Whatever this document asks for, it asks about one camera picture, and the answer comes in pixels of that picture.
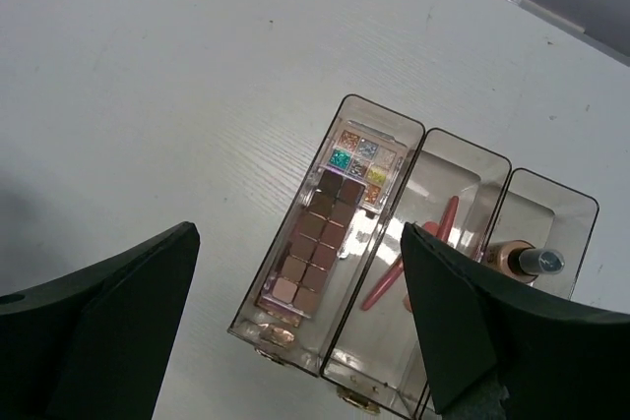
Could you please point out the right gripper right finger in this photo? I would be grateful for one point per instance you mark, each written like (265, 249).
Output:
(494, 348)

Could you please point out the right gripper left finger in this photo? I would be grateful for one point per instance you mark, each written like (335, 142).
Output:
(95, 343)

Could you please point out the foundation bottle with pump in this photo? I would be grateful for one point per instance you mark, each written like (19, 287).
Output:
(522, 261)

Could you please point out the pink makeup brush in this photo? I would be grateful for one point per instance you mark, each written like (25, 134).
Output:
(386, 281)

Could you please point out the orange makeup brush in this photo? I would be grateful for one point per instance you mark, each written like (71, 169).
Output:
(442, 229)

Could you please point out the silver eyeshadow palette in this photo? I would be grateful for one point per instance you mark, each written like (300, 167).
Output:
(297, 281)

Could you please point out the colourful square eyeshadow palette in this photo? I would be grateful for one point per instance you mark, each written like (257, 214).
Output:
(368, 156)

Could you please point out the right clear organizer bin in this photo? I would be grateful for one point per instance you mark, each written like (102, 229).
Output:
(539, 213)

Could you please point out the clear organizer bin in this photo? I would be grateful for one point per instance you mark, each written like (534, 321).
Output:
(539, 213)
(305, 346)
(375, 360)

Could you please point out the middle clear organizer bin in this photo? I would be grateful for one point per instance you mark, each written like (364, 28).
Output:
(375, 360)

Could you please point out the left clear organizer bin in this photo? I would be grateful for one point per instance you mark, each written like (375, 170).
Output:
(305, 346)

